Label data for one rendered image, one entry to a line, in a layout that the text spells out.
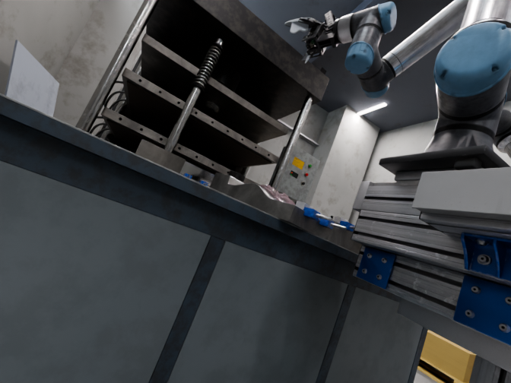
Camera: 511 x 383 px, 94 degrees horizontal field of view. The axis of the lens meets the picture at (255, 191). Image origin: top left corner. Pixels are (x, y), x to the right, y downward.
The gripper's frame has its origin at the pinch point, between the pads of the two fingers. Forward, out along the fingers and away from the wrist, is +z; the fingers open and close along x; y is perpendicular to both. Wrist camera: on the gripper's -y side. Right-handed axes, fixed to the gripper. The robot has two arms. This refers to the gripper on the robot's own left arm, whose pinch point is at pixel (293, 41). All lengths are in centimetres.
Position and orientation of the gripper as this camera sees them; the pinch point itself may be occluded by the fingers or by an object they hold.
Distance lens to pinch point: 109.3
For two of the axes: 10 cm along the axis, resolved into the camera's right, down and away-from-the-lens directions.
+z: -7.1, -1.8, 6.8
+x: 5.4, 4.7, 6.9
